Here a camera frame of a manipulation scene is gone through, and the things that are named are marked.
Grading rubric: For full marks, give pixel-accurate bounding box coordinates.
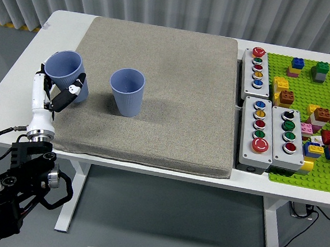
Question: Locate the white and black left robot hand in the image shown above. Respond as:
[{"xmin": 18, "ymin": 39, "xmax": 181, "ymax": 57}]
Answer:
[{"xmin": 26, "ymin": 58, "xmax": 88, "ymax": 140}]

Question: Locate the blue ribbed cup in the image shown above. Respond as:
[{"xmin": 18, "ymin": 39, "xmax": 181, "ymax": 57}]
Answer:
[
  {"xmin": 41, "ymin": 48, "xmax": 93, "ymax": 105},
  {"xmin": 107, "ymin": 66, "xmax": 146, "ymax": 119}
]

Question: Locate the white table leg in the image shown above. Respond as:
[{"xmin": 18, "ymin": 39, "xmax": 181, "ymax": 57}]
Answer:
[
  {"xmin": 54, "ymin": 160, "xmax": 92, "ymax": 234},
  {"xmin": 259, "ymin": 197, "xmax": 288, "ymax": 247}
]

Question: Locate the yellow floor tape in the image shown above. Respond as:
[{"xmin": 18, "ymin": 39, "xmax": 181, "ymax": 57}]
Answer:
[{"xmin": 0, "ymin": 19, "xmax": 44, "ymax": 32}]

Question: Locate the grey-brown mat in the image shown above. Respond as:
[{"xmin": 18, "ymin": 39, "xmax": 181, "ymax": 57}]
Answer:
[{"xmin": 45, "ymin": 13, "xmax": 246, "ymax": 181}]

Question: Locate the white pleated curtain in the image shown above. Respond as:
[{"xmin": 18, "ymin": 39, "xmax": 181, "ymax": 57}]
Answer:
[{"xmin": 0, "ymin": 0, "xmax": 330, "ymax": 56}]

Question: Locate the grey five-button control box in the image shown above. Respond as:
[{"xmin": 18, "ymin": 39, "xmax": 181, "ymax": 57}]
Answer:
[
  {"xmin": 238, "ymin": 45, "xmax": 275, "ymax": 101},
  {"xmin": 235, "ymin": 95, "xmax": 279, "ymax": 176}
]

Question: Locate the brown toy brick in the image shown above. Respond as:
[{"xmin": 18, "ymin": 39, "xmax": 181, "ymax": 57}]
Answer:
[
  {"xmin": 313, "ymin": 107, "xmax": 330, "ymax": 123},
  {"xmin": 278, "ymin": 89, "xmax": 296, "ymax": 106}
]

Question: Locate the blue toy brick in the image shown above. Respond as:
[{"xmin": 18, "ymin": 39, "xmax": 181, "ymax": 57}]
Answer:
[
  {"xmin": 302, "ymin": 141, "xmax": 322, "ymax": 158},
  {"xmin": 291, "ymin": 56, "xmax": 306, "ymax": 70}
]

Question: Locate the green studded baseplate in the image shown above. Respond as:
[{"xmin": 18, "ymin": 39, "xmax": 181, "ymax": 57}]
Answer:
[{"xmin": 255, "ymin": 52, "xmax": 330, "ymax": 194}]

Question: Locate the yellow round toy brick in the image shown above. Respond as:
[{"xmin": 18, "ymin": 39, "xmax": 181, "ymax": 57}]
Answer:
[{"xmin": 298, "ymin": 159, "xmax": 315, "ymax": 176}]

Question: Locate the grey power strip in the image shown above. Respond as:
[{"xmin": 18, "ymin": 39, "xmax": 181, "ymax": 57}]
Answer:
[{"xmin": 288, "ymin": 200, "xmax": 314, "ymax": 220}]

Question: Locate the grey toy brick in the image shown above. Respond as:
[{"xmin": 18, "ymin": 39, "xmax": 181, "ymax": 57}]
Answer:
[{"xmin": 313, "ymin": 71, "xmax": 328, "ymax": 84}]

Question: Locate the grey selector switch control box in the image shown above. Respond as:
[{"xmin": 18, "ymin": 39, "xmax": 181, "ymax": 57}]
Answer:
[{"xmin": 266, "ymin": 105, "xmax": 310, "ymax": 176}]

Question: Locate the black power cable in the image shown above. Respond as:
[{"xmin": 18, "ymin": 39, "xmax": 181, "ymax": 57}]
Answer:
[{"xmin": 254, "ymin": 200, "xmax": 330, "ymax": 247}]

